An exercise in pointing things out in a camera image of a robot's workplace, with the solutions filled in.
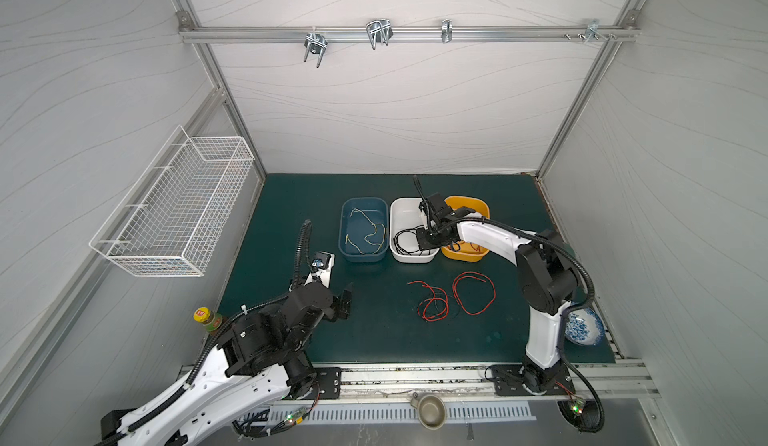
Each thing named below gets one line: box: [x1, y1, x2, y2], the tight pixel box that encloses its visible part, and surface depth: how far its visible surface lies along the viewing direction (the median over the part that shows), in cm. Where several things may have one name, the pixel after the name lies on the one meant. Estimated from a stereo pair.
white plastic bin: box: [389, 197, 441, 263], surface depth 103 cm
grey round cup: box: [410, 392, 447, 431], surface depth 70 cm
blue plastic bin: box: [338, 197, 389, 262], surface depth 106 cm
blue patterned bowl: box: [564, 308, 605, 346], surface depth 82 cm
